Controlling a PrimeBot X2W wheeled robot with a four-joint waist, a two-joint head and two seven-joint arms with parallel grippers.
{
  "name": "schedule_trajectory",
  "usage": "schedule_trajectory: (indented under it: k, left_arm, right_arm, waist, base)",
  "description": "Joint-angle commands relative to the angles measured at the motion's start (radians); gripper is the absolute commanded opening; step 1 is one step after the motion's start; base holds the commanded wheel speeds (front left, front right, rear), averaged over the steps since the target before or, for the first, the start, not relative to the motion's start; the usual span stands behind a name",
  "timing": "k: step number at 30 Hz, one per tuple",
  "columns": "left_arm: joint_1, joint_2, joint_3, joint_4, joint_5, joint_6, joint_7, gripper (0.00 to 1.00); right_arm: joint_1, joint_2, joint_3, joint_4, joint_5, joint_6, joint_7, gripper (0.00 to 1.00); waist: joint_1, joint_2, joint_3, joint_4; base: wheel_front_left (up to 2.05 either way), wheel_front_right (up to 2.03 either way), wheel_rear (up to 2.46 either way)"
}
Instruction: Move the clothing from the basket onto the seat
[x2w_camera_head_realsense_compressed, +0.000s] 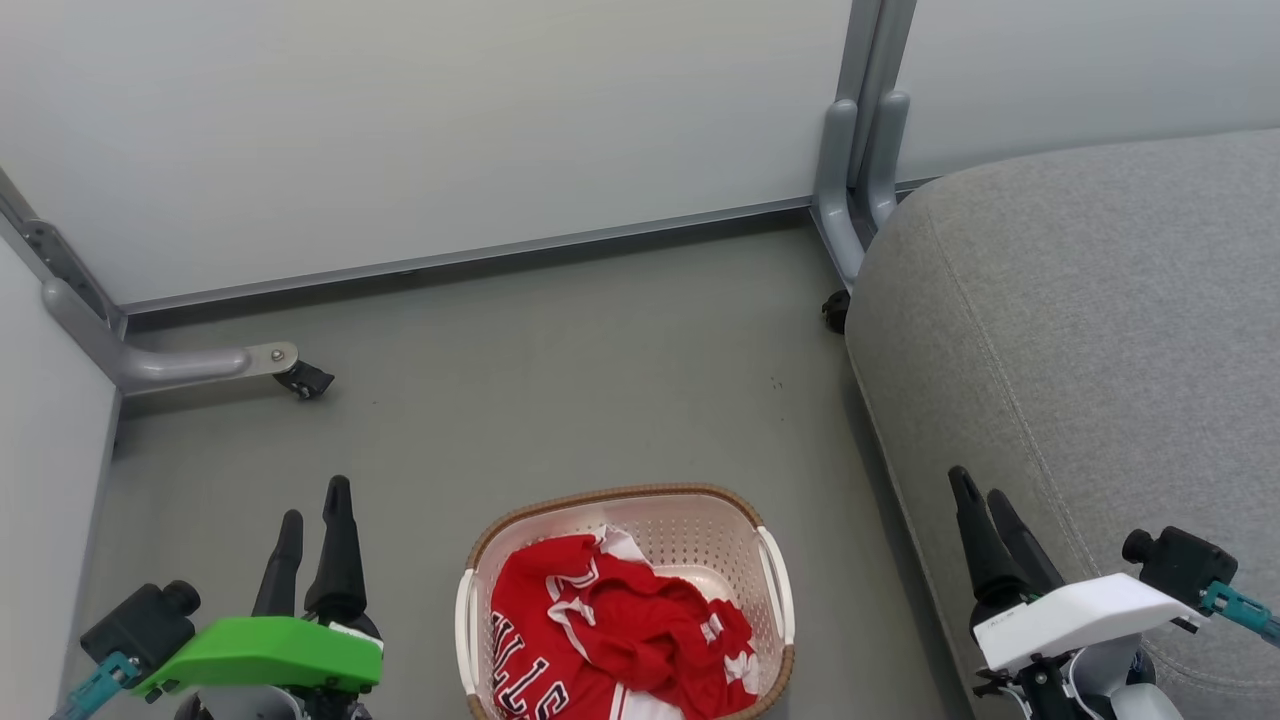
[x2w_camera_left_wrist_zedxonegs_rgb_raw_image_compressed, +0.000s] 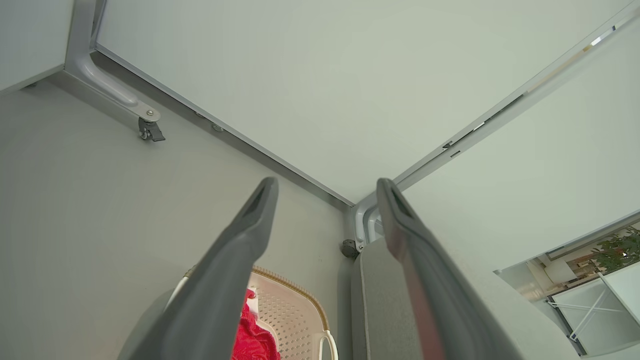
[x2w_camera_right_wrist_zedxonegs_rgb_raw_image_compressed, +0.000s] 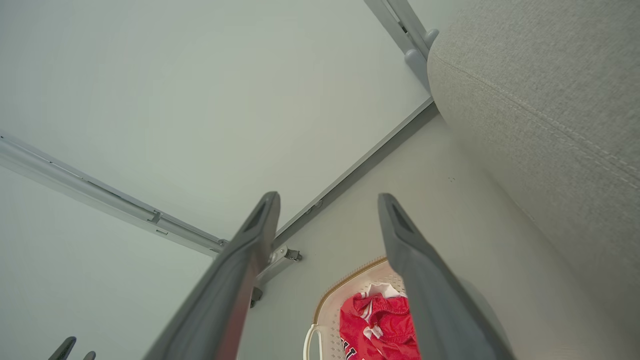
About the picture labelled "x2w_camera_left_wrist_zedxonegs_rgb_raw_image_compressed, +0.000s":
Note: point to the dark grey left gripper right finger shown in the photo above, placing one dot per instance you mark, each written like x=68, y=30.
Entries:
x=440, y=300

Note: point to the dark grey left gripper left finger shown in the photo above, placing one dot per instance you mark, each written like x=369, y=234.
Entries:
x=215, y=300

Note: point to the red shorts with white trim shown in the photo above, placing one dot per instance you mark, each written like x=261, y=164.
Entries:
x=252, y=340

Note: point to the white perforated laundry basket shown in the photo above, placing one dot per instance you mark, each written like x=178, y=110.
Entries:
x=295, y=315

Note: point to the black caster wheel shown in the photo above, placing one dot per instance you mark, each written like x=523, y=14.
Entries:
x=350, y=248
x=150, y=131

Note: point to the white table with cross brace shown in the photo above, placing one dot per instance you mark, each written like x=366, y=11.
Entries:
x=600, y=310

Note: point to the green potted plant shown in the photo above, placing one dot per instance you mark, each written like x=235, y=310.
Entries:
x=617, y=250

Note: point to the grey partition frame leg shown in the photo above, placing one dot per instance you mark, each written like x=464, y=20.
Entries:
x=100, y=82
x=361, y=220

